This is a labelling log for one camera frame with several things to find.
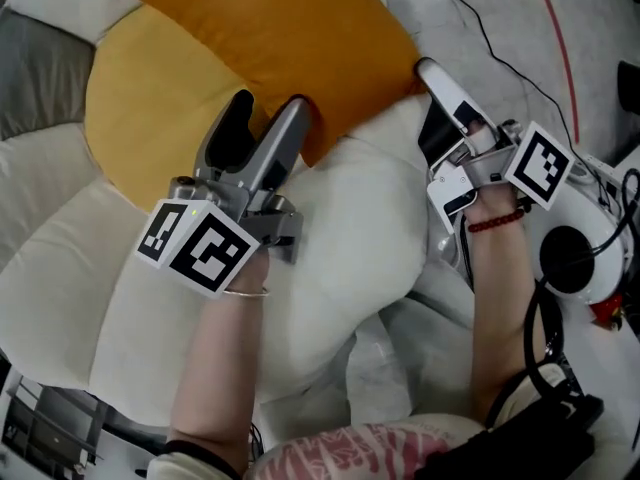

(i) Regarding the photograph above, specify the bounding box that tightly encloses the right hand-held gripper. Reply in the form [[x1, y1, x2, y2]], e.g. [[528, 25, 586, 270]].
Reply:
[[416, 57, 576, 236]]

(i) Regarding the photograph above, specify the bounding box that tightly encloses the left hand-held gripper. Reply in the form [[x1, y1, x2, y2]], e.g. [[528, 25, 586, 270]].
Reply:
[[134, 89, 314, 300]]

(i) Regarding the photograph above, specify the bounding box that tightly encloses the orange pillow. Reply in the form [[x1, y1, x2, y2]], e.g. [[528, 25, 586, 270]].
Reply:
[[105, 0, 426, 168]]

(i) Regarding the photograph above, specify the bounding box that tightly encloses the person's left forearm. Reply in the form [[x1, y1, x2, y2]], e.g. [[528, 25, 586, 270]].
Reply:
[[164, 252, 272, 469]]

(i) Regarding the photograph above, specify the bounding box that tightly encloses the person's right forearm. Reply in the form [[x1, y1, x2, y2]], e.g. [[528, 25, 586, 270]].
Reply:
[[462, 187, 547, 425]]

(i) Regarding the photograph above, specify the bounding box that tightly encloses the yellow seat cushion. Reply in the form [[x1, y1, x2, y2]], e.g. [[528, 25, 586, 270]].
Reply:
[[83, 5, 254, 214]]

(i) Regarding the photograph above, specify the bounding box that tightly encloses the white round pet bed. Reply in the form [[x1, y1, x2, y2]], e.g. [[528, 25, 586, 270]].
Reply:
[[0, 0, 479, 432]]

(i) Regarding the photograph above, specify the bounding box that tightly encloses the silver bangle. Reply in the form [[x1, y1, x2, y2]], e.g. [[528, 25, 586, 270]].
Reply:
[[222, 286, 272, 300]]

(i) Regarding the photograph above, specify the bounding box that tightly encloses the black trash bin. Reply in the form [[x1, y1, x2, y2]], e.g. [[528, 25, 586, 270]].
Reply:
[[617, 60, 640, 115]]

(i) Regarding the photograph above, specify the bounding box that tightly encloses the white round carrier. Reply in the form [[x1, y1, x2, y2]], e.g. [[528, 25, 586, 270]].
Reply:
[[519, 163, 630, 307]]

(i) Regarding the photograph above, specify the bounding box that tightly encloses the red fire extinguisher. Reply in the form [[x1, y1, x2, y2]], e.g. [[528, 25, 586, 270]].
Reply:
[[588, 292, 625, 333]]

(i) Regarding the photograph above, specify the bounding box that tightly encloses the white printed shirt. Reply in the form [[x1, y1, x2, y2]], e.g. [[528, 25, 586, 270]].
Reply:
[[147, 412, 484, 480]]

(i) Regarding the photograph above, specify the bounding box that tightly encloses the long thin black cable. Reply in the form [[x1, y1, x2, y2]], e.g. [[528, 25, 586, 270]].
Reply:
[[423, 0, 610, 210]]

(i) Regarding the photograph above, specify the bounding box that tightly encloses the red bead bracelet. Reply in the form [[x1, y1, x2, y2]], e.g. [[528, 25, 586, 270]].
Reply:
[[467, 206, 527, 235]]

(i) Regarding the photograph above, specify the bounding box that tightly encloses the black looped cable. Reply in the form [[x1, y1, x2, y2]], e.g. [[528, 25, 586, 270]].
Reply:
[[522, 167, 640, 400]]

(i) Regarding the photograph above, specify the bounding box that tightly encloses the black strap pack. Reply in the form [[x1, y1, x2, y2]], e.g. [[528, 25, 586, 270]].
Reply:
[[414, 392, 607, 480]]

